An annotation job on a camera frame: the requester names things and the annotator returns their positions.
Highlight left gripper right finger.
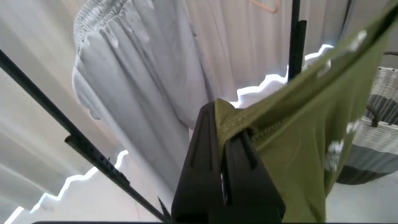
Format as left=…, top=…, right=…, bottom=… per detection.
left=222, top=129, right=287, bottom=223

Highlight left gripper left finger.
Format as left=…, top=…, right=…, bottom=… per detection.
left=170, top=101, right=224, bottom=223

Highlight green printed shirt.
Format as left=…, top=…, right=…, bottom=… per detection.
left=214, top=0, right=398, bottom=223

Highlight pale grey shorts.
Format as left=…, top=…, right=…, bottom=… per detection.
left=72, top=0, right=220, bottom=195

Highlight black clothes rack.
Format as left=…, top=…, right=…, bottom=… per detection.
left=0, top=0, right=308, bottom=223

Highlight white laundry basket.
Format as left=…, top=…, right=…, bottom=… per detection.
left=336, top=51, right=398, bottom=186

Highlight pink clothes hanger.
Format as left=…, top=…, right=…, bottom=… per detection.
left=248, top=0, right=279, bottom=14

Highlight white curtain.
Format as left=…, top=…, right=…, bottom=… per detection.
left=0, top=0, right=354, bottom=218

